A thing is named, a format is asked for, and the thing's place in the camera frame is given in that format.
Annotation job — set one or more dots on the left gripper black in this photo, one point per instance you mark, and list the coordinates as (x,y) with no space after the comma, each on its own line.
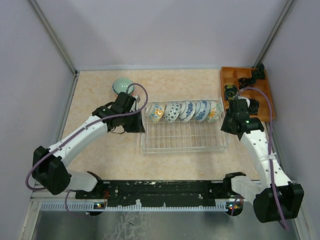
(138,127)

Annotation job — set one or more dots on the pale green ringed bowl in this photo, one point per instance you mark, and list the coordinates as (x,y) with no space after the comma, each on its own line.
(121,84)

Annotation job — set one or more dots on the white wire dish rack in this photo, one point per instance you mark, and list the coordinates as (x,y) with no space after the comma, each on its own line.
(191,136)

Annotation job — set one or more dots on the blue white patterned bowl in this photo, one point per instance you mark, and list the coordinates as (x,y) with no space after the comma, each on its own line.
(202,109)

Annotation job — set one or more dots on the yellow floral bowl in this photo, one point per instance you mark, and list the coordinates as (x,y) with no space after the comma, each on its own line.
(215,111)

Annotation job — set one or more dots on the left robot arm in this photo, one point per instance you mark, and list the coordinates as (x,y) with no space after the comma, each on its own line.
(49,165)

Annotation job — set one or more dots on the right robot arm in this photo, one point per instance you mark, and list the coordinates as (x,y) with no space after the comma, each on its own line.
(276,196)

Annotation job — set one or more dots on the black yellow object in tray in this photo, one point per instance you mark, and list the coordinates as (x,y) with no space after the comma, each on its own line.
(230,91)

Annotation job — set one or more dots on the black object tray centre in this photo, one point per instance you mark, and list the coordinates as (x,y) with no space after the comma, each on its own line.
(245,82)

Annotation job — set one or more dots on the black round object in tray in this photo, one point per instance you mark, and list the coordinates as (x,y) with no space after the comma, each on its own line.
(253,106)

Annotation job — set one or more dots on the black object tray corner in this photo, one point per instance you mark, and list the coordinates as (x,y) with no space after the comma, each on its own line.
(259,72)

